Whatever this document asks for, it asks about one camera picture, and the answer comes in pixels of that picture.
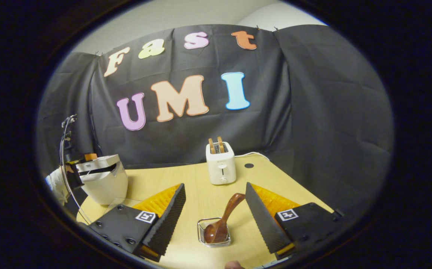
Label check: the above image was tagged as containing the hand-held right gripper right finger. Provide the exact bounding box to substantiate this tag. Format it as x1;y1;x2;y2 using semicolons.
245;182;345;261

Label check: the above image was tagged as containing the white rice cooker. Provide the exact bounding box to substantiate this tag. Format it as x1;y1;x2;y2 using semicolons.
76;154;129;205

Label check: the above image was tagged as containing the black backdrop cloth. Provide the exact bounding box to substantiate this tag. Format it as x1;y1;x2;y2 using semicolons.
37;24;395;221

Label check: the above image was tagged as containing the metal wire chopstick holder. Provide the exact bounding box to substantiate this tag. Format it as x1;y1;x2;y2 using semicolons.
197;217;232;248

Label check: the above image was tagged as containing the brown wooden spoon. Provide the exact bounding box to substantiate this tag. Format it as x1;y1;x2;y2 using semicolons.
204;193;246;244

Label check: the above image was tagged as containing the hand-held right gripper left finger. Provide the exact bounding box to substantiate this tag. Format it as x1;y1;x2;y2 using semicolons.
88;183;186;262

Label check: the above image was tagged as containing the white power cable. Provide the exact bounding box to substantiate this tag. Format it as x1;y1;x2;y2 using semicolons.
234;152;270;160

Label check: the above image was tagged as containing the white toaster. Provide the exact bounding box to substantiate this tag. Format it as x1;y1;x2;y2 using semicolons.
205;141;237;185

